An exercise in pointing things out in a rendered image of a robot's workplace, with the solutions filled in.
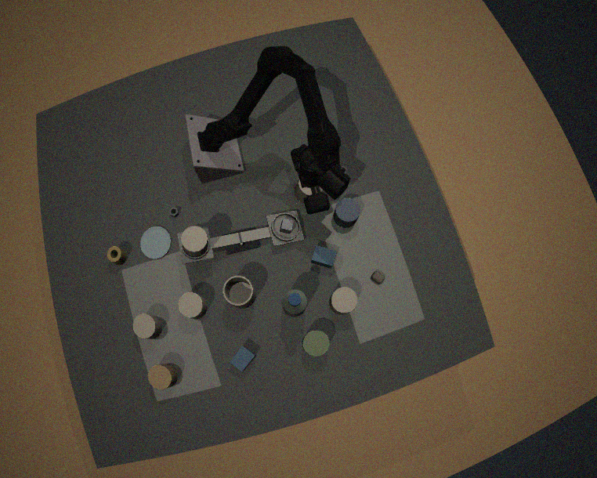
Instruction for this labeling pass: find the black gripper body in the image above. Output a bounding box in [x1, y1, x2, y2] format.
[291, 148, 331, 214]

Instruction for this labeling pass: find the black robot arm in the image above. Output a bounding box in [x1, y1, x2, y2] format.
[197, 46, 351, 199]

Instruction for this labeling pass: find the dark bottle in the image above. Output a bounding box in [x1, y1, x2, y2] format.
[282, 289, 307, 317]

